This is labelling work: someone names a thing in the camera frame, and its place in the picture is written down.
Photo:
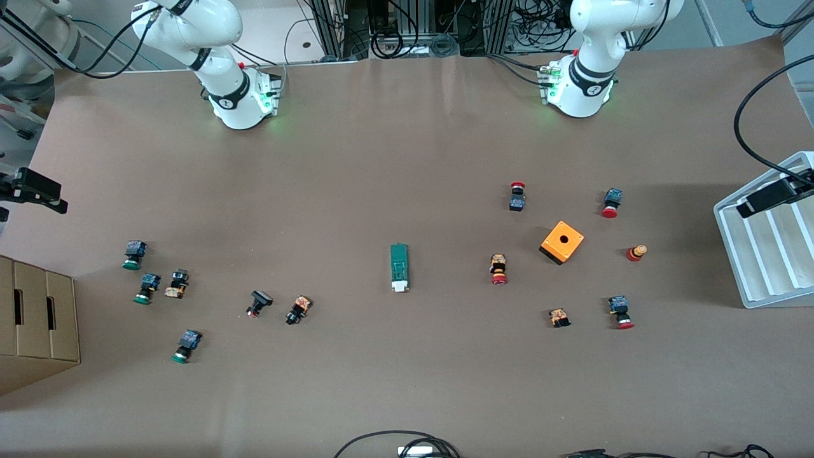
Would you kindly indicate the orange button enclosure box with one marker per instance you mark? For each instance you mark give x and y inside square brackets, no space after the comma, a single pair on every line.
[561,242]

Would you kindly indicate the black square push button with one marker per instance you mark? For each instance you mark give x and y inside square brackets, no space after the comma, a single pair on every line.
[258,303]

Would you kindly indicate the brown paper table cover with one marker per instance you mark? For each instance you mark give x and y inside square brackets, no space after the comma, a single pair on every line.
[381,381]

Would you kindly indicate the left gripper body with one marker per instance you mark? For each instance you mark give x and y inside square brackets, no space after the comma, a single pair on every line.
[790,187]

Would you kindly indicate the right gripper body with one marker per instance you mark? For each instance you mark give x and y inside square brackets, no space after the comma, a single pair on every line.
[14,184]

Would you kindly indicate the white ribbed plastic tray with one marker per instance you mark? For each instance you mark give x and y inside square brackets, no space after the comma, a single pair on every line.
[763,267]

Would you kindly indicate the brown cardboard box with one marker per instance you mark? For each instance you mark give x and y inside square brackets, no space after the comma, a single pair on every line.
[35,321]

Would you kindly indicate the aluminium frame rack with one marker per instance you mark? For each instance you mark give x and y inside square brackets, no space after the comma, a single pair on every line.
[331,28]

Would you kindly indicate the black button cream contact block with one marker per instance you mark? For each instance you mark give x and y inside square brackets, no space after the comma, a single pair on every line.
[177,284]

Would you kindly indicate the white background machine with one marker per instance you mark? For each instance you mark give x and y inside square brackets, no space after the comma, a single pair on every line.
[54,35]

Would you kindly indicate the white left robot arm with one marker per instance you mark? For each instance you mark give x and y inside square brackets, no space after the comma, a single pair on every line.
[588,76]

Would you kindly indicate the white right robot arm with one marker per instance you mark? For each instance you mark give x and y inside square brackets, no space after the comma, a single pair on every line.
[222,89]

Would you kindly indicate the red mushroom button blue block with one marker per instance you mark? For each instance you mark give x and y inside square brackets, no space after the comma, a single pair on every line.
[620,312]
[612,203]

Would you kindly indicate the black button orange contact block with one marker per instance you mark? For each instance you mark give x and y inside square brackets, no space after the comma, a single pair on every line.
[297,309]

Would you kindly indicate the red button black contact block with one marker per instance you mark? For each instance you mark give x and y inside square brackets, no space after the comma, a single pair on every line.
[517,196]

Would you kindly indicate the red button orange contact block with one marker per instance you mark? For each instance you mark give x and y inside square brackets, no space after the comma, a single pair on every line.
[498,268]

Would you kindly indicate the small white device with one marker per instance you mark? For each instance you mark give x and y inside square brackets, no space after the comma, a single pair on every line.
[416,451]

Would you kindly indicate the green push button blue block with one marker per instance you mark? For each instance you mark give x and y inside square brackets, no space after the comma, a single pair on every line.
[186,345]
[132,254]
[146,288]

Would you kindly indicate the red yellow button head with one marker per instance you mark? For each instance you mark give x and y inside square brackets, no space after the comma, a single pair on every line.
[635,252]

